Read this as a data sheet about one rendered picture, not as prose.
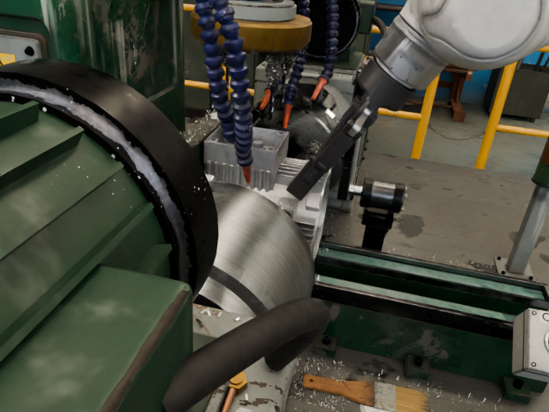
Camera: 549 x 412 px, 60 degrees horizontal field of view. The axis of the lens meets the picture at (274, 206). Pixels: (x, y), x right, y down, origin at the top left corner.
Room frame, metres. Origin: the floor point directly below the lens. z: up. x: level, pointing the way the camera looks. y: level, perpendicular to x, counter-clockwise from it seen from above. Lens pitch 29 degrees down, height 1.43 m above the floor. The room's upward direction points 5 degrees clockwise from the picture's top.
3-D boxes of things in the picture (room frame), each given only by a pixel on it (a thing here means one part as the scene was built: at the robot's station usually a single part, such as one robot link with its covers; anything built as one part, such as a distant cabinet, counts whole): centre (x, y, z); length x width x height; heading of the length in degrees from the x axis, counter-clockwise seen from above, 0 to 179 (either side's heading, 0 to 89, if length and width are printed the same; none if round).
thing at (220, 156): (0.75, 0.05, 1.11); 0.12 x 0.11 x 0.07; 79
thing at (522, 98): (5.04, -2.41, 0.41); 0.52 x 0.47 x 0.82; 79
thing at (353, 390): (0.54, -0.17, 0.80); 0.21 x 0.05 x 0.01; 82
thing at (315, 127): (1.07, -0.05, 1.04); 0.41 x 0.25 x 0.25; 169
